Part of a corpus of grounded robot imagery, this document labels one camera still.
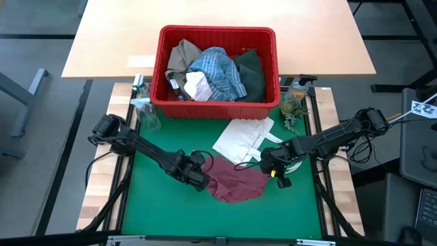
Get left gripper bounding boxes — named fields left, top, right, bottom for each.
left=173, top=151, right=211, bottom=192

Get maroon garment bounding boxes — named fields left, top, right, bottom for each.
left=201, top=155, right=271, bottom=204

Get black table base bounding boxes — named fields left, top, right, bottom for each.
left=370, top=0, right=437, bottom=94

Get amber spray bottle black trigger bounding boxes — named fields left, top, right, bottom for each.
left=285, top=74, right=318, bottom=102

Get dark green garment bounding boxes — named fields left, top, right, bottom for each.
left=234, top=49, right=266, bottom=103

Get silver camera mount bar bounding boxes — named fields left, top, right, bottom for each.
left=105, top=234, right=337, bottom=246

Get light wooden table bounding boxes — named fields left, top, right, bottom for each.
left=61, top=0, right=377, bottom=80

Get grey metal table leg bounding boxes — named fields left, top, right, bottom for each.
left=0, top=68, right=53, bottom=160

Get black keyboard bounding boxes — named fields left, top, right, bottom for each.
left=414, top=187, right=437, bottom=240

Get black aluminium table frame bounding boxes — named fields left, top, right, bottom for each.
left=102, top=78, right=365, bottom=240

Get red plastic laundry bin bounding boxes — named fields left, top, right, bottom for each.
left=150, top=25, right=283, bottom=120

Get white printed flag tag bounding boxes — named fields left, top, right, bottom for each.
left=411, top=100, right=437, bottom=120

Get clear plastic spray bottle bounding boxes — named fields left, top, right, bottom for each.
left=130, top=97, right=162, bottom=133

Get khaki trousers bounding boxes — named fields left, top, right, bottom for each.
left=165, top=38, right=203, bottom=103

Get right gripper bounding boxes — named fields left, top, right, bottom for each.
left=259, top=145, right=298, bottom=189

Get small potted succulent plant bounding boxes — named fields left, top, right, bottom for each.
left=279, top=97, right=310, bottom=136

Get cream canvas tote bag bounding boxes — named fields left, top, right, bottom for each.
left=212, top=116, right=303, bottom=174

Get blue striped shirt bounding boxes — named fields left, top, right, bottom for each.
left=187, top=46, right=248, bottom=103

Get white garment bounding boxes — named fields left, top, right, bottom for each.
left=183, top=70, right=213, bottom=102

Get black computer mouse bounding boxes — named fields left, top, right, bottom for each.
left=397, top=225, right=424, bottom=246

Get dark grey desk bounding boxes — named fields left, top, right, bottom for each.
left=399, top=87, right=437, bottom=189

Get white paper sheet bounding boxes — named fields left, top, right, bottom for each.
left=126, top=55, right=157, bottom=69

